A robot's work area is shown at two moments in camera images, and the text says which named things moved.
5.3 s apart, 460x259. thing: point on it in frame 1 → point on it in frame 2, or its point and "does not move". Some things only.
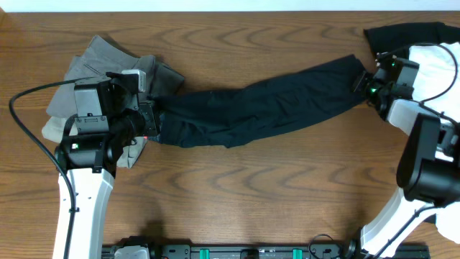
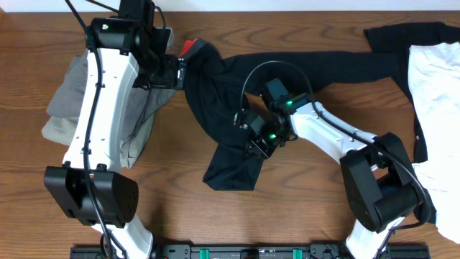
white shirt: [436, 83] does not move
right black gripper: [361, 83] → [259, 149]
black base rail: [348, 251] does not move
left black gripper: [148, 110] → [169, 77]
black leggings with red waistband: [222, 118] → [220, 88]
